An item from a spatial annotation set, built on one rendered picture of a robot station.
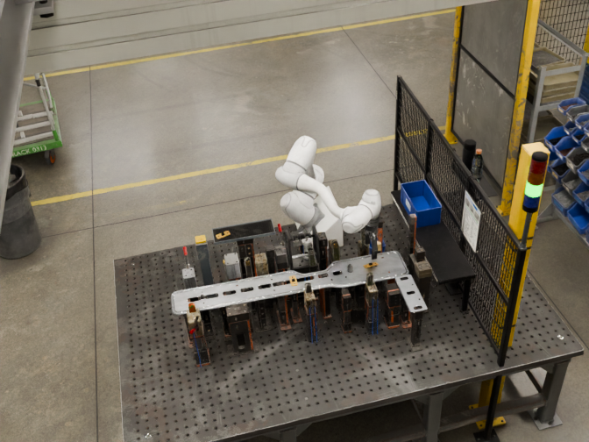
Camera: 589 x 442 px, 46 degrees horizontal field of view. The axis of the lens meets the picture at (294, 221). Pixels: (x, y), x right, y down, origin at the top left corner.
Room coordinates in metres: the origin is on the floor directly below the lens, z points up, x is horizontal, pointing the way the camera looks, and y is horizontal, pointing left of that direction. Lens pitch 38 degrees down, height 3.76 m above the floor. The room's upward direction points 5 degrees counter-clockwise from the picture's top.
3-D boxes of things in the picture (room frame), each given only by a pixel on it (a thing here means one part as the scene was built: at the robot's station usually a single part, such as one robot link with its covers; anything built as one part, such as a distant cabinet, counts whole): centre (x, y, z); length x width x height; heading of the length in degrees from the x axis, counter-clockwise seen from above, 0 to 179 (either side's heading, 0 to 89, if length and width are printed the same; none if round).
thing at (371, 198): (2.98, -0.42, 1.47); 0.13 x 0.11 x 0.16; 141
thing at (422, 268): (2.90, -0.72, 0.88); 0.08 x 0.08 x 0.36; 8
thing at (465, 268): (3.25, -0.83, 1.02); 0.90 x 0.22 x 0.03; 8
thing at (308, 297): (2.76, -0.05, 0.87); 0.12 x 0.09 x 0.35; 8
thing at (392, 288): (2.82, -0.53, 0.84); 0.11 x 0.10 x 0.28; 8
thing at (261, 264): (3.05, 0.22, 0.89); 0.13 x 0.11 x 0.38; 8
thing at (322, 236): (3.17, -0.16, 0.91); 0.07 x 0.05 x 0.42; 8
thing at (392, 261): (2.91, 0.05, 1.00); 1.38 x 0.22 x 0.02; 98
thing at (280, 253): (3.11, 0.09, 0.89); 0.13 x 0.11 x 0.38; 8
